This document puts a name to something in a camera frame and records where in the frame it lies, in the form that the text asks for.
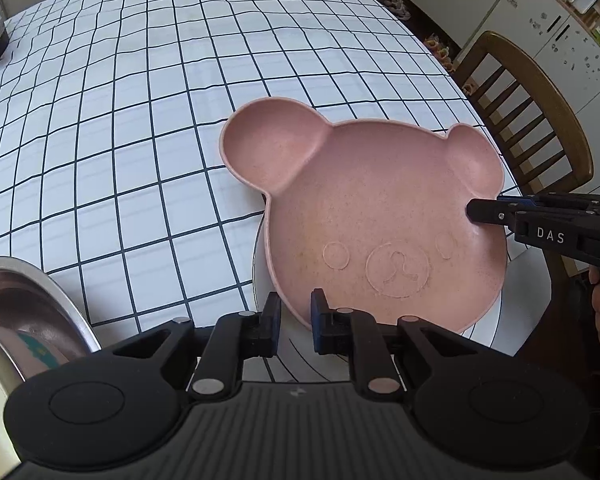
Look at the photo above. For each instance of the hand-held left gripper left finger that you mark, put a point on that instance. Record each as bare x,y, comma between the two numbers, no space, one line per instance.
272,322

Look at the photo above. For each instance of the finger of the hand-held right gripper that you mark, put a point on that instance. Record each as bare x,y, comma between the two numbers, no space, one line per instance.
485,212
520,201

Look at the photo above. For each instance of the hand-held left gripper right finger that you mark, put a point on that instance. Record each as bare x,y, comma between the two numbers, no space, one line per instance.
321,322

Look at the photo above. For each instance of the large white floral plate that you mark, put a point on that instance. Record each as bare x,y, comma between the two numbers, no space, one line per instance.
530,295

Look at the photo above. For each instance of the pink bear-shaped plate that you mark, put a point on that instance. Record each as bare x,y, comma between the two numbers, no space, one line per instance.
380,200

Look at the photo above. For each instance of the stainless steel bowl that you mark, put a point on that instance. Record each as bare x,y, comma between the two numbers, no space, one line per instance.
55,300

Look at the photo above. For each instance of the wooden chair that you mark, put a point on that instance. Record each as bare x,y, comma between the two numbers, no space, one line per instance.
545,85

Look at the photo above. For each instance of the colourful floor item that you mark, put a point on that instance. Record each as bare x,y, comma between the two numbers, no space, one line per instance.
439,51
396,6

